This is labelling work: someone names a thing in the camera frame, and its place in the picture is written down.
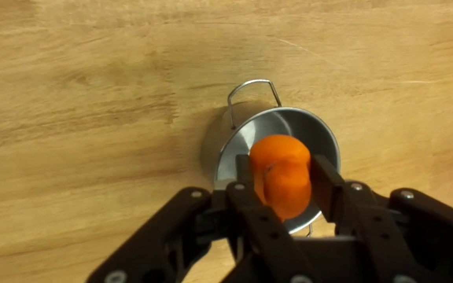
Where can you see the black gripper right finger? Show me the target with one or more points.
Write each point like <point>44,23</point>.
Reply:
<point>406,237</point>

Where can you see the orange toy duck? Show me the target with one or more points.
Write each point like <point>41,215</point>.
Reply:
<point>280,167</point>

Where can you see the small steel pot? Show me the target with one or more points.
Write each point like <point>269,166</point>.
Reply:
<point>253,111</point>

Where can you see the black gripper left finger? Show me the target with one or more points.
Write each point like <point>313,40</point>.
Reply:
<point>179,235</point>

